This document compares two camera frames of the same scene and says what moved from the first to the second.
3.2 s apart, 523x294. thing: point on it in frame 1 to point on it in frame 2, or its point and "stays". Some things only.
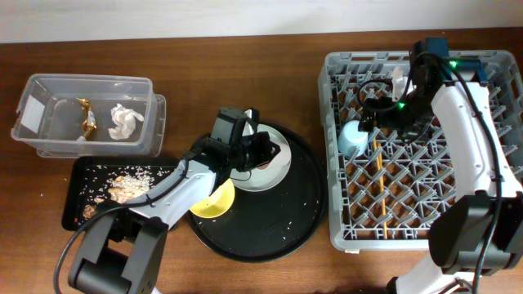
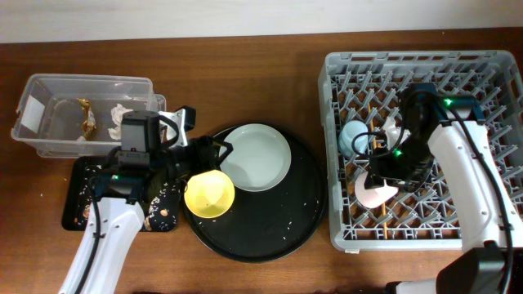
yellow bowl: x=217 y=203 stays
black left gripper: x=267 y=153 to x=203 y=153
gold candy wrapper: x=89 y=122 stays
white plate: x=268 y=175 stays
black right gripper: x=385 y=119 to x=380 y=168
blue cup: x=352 y=142 stays
